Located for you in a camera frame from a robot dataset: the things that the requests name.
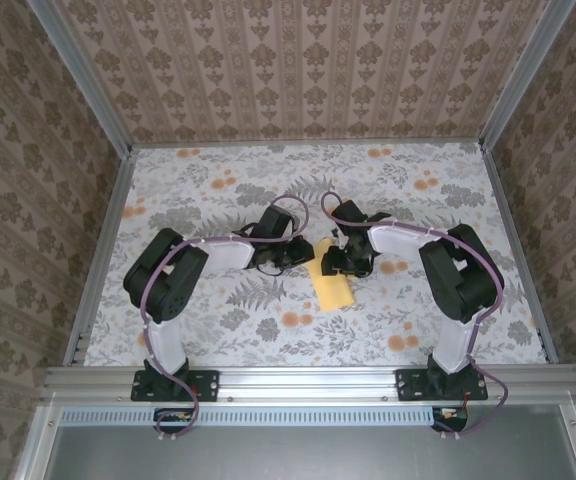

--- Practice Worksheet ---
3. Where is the small black controller board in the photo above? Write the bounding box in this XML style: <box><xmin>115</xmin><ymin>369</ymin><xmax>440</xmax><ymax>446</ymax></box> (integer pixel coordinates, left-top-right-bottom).
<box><xmin>430</xmin><ymin>405</ymin><xmax>470</xmax><ymax>432</ymax></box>
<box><xmin>153</xmin><ymin>407</ymin><xmax>195</xmax><ymax>435</ymax></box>

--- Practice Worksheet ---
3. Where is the floral patterned table cover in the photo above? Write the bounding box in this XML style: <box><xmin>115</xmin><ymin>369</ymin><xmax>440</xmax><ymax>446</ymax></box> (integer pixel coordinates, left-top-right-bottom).
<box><xmin>85</xmin><ymin>143</ymin><xmax>549</xmax><ymax>369</ymax></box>

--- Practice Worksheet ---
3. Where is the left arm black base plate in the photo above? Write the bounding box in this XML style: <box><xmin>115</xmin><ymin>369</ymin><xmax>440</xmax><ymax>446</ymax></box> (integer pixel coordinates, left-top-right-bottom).
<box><xmin>131</xmin><ymin>368</ymin><xmax>220</xmax><ymax>403</ymax></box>

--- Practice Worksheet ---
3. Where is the wide aluminium base rail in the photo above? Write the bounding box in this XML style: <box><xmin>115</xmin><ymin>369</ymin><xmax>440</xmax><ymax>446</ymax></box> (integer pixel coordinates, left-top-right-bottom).
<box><xmin>40</xmin><ymin>364</ymin><xmax>576</xmax><ymax>404</ymax></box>

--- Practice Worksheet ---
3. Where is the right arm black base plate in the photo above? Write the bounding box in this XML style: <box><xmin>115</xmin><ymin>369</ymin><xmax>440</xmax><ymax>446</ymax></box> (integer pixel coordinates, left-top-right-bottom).
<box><xmin>395</xmin><ymin>368</ymin><xmax>489</xmax><ymax>403</ymax></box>

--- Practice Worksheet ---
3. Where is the grey slotted cable duct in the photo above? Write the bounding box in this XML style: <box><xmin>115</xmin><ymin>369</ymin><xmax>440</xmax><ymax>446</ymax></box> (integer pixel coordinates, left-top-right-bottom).
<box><xmin>60</xmin><ymin>405</ymin><xmax>469</xmax><ymax>426</ymax></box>

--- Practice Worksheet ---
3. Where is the aluminium corner post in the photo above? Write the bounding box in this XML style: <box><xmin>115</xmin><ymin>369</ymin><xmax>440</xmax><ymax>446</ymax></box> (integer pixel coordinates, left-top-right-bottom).
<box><xmin>478</xmin><ymin>0</ymin><xmax>576</xmax><ymax>151</ymax></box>
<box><xmin>30</xmin><ymin>0</ymin><xmax>135</xmax><ymax>157</ymax></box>

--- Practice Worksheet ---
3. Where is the aluminium side rail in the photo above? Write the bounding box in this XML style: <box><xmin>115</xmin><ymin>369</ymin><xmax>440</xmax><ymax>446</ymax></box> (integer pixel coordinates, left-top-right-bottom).
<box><xmin>64</xmin><ymin>147</ymin><xmax>138</xmax><ymax>366</ymax></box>
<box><xmin>478</xmin><ymin>143</ymin><xmax>563</xmax><ymax>364</ymax></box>

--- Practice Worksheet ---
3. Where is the yellow cloth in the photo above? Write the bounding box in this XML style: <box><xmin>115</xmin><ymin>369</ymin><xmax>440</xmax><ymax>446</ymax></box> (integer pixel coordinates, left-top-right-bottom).
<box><xmin>305</xmin><ymin>237</ymin><xmax>357</xmax><ymax>312</ymax></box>

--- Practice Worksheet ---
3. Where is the grey metal sheet panel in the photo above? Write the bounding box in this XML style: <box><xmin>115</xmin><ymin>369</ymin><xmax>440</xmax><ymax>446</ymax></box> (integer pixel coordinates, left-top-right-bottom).
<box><xmin>42</xmin><ymin>424</ymin><xmax>576</xmax><ymax>480</ymax></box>

